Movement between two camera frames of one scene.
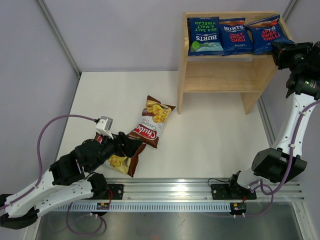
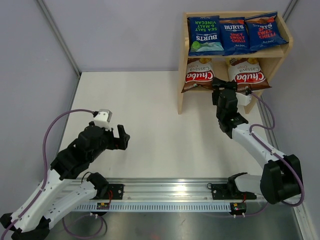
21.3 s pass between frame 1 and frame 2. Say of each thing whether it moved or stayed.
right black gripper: moved
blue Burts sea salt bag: stayed
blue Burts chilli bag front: moved
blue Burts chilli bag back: stayed
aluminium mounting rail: stayed
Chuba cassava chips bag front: moved
